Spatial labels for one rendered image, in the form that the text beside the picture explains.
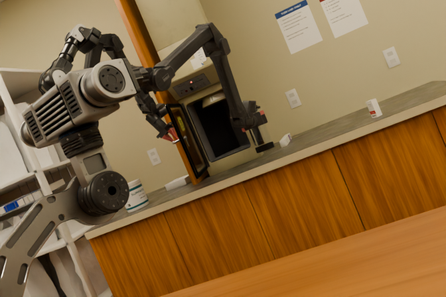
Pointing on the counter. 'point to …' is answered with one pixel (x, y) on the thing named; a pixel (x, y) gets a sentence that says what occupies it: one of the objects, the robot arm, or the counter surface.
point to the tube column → (164, 0)
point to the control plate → (192, 85)
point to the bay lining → (216, 128)
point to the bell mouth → (213, 99)
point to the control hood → (194, 77)
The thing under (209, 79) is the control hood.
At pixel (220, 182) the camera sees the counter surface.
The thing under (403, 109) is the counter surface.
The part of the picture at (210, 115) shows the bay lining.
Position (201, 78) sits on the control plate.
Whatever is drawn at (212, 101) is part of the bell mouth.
